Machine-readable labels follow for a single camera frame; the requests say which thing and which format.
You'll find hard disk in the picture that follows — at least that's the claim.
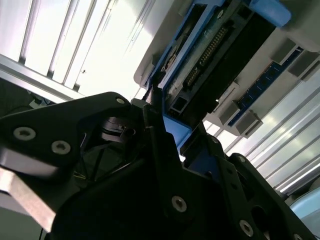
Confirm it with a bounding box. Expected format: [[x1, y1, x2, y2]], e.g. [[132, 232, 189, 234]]
[[141, 0, 292, 176]]

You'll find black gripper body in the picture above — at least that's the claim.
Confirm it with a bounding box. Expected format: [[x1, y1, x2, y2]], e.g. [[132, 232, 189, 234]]
[[51, 159, 238, 240]]

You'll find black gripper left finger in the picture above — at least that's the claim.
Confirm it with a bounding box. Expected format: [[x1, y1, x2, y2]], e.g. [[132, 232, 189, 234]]
[[0, 86, 191, 213]]

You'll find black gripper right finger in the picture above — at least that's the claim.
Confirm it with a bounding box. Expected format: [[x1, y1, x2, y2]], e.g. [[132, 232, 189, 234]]
[[198, 121, 316, 240]]

